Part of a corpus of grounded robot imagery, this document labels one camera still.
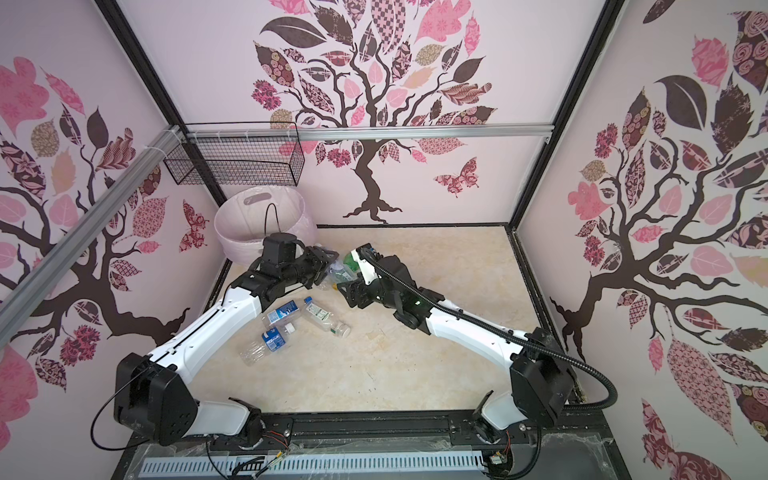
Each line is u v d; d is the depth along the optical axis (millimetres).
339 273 779
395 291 587
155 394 412
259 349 826
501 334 461
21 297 502
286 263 632
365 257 661
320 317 896
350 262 847
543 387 415
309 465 697
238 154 947
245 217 948
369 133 920
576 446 714
